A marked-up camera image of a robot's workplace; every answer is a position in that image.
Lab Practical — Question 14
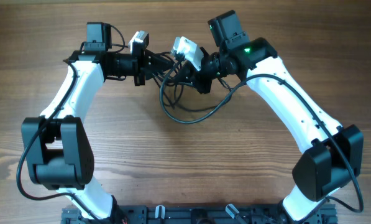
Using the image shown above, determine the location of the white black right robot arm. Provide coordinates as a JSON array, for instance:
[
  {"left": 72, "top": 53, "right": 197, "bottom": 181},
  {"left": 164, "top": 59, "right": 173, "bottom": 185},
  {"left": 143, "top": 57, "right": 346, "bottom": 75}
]
[{"left": 172, "top": 11, "right": 364, "bottom": 223}]

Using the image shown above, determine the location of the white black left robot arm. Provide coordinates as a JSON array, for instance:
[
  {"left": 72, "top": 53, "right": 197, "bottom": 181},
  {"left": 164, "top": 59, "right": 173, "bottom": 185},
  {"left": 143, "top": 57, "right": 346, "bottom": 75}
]
[{"left": 16, "top": 22, "right": 173, "bottom": 223}]

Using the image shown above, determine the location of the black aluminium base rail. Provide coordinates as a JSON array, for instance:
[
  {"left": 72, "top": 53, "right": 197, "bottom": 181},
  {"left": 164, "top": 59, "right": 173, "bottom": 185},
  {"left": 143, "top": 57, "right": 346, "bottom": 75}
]
[{"left": 60, "top": 204, "right": 338, "bottom": 224}]

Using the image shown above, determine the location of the black USB cable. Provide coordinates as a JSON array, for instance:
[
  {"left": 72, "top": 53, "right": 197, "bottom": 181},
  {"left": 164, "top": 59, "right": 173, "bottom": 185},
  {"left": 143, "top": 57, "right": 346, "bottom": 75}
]
[{"left": 150, "top": 51, "right": 232, "bottom": 113}]

